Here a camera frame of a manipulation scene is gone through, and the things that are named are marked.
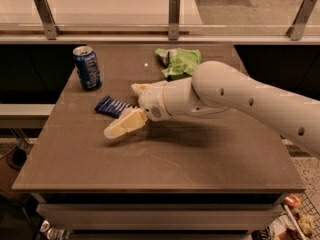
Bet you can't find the metal railing bracket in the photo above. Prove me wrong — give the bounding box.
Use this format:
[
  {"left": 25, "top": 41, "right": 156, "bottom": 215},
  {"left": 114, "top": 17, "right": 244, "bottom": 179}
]
[
  {"left": 168, "top": 0, "right": 181, "bottom": 40},
  {"left": 33, "top": 0, "right": 59, "bottom": 40},
  {"left": 286, "top": 0, "right": 318, "bottom": 41}
]

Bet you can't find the right metal railing bracket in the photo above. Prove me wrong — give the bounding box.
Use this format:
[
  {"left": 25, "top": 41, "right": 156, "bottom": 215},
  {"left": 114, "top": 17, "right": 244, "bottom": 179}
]
[{"left": 286, "top": 0, "right": 318, "bottom": 41}]

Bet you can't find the middle metal railing bracket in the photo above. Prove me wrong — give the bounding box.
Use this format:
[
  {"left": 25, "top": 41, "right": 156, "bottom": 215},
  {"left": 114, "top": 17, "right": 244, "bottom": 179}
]
[{"left": 168, "top": 0, "right": 181, "bottom": 40}]

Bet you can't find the wire basket with snacks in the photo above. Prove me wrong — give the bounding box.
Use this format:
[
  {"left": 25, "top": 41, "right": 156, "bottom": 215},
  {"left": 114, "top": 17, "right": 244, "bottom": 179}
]
[{"left": 262, "top": 194, "right": 320, "bottom": 240}]

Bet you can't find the left metal railing bracket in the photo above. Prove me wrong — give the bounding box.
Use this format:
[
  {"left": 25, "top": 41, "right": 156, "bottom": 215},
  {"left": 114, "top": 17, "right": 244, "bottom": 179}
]
[{"left": 33, "top": 0, "right": 59, "bottom": 40}]

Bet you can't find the grey table base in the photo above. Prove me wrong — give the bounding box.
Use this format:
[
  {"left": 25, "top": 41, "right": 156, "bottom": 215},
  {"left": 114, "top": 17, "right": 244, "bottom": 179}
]
[{"left": 37, "top": 203, "right": 282, "bottom": 232}]

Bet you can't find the glass railing panel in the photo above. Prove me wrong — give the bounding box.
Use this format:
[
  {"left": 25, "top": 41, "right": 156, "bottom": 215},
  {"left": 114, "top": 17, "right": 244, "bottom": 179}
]
[{"left": 0, "top": 0, "right": 320, "bottom": 28}]

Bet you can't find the green chip bag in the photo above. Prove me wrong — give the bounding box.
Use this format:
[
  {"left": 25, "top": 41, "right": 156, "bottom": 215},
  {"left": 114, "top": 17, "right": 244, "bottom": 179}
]
[{"left": 155, "top": 48, "right": 202, "bottom": 81}]

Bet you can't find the blue rxbar wrapper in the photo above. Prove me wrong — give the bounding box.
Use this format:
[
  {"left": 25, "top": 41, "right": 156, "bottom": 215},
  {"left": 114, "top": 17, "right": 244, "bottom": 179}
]
[{"left": 94, "top": 95, "right": 134, "bottom": 118}]

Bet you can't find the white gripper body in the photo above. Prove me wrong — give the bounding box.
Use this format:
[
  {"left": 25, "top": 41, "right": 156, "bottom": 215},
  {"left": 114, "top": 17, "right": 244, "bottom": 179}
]
[{"left": 138, "top": 81, "right": 171, "bottom": 121}]

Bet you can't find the blue soda can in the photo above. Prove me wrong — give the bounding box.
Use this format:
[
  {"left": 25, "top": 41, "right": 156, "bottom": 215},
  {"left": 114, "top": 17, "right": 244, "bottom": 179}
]
[{"left": 73, "top": 46, "right": 102, "bottom": 90}]

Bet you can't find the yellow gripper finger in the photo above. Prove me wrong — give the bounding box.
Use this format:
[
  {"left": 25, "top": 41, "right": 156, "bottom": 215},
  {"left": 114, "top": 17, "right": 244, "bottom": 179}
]
[
  {"left": 131, "top": 83, "right": 150, "bottom": 96},
  {"left": 104, "top": 108, "right": 148, "bottom": 139}
]

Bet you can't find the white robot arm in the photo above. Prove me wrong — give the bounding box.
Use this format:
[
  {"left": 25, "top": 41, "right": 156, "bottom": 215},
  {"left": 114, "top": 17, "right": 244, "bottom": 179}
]
[{"left": 104, "top": 61, "right": 320, "bottom": 159}]

